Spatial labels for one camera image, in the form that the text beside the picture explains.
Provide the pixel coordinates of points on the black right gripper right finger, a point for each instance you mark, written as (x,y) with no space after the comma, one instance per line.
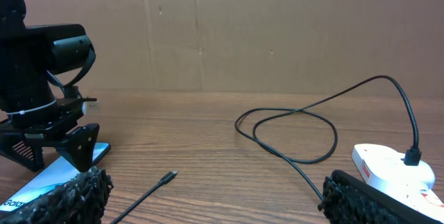
(349,200)

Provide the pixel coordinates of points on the white power strip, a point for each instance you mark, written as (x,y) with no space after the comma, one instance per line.
(424,201)

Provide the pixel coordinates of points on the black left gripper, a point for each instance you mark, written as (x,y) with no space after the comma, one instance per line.
(36,119)

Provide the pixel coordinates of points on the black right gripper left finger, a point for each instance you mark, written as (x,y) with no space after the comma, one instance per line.
(81,200)

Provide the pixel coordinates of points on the white charger plug adapter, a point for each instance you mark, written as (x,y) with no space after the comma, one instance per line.
(387,169)

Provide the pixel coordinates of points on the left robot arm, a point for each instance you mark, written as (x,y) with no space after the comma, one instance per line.
(40,66)

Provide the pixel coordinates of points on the blue Samsung Galaxy smartphone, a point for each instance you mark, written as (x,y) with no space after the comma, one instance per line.
(57,173)

